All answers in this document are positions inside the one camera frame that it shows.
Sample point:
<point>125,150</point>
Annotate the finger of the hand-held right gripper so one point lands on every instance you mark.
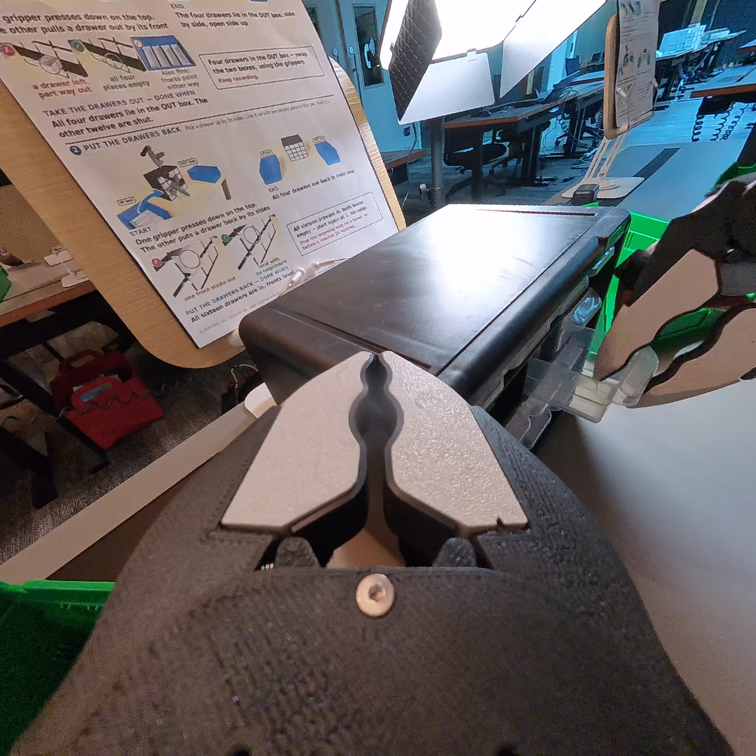
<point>720,360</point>
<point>667,301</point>

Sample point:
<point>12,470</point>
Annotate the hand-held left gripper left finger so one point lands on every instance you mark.
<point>295,460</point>

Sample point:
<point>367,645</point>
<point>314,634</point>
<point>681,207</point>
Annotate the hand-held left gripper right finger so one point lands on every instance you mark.
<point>449,460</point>

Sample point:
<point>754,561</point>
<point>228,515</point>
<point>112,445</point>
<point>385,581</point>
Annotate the green plastic bin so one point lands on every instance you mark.
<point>35,649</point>
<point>644,236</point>

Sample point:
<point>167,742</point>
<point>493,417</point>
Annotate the set of clear drawers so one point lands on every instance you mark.
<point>531,428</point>

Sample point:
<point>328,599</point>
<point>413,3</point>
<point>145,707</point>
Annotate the clear plastic drawer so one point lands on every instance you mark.
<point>567,378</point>

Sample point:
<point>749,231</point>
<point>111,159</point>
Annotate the black drawer cabinet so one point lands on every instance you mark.
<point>437,277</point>

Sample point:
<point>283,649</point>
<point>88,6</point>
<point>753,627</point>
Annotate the light desk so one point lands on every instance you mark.
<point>661,531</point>

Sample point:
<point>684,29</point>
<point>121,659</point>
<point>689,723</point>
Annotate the background office desk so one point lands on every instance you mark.
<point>508,112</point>

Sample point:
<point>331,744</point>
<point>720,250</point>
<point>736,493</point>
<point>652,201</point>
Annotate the stack of green bins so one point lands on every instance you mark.
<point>741,172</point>

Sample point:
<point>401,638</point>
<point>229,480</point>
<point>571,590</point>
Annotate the small black box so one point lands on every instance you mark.
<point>586,195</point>

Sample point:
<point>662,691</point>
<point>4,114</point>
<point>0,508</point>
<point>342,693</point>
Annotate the white instruction sheet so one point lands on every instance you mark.
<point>636,59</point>
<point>206,147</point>

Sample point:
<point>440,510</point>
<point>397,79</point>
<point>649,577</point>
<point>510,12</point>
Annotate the red tote bag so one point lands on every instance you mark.
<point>112,413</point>

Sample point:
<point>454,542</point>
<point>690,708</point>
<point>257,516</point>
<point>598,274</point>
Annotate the wooden document stand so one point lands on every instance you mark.
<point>88,248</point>
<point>609,71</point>

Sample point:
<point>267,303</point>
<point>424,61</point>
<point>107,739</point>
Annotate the studio softbox light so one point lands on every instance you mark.
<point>460,88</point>

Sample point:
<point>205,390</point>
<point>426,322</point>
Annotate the wooden side table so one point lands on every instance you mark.
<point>35,301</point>

